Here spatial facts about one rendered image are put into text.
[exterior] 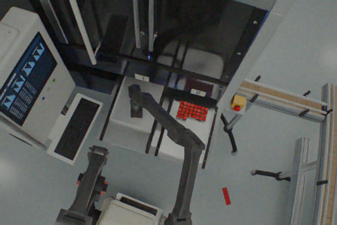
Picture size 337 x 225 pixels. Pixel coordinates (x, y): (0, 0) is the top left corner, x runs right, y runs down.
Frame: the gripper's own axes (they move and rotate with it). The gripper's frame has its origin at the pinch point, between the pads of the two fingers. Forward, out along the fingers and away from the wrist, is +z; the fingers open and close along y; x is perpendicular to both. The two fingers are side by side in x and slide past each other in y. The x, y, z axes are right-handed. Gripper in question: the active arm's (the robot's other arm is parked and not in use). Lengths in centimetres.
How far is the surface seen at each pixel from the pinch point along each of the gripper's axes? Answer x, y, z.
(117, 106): 12.8, 6.0, 4.0
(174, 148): -22.4, -19.8, 4.6
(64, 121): 48.2, -2.2, 11.2
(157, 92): -11.6, 15.9, 4.3
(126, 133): 6.7, -11.1, 4.4
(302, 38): -182, 133, 95
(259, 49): -53, 6, -64
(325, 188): -116, -47, 1
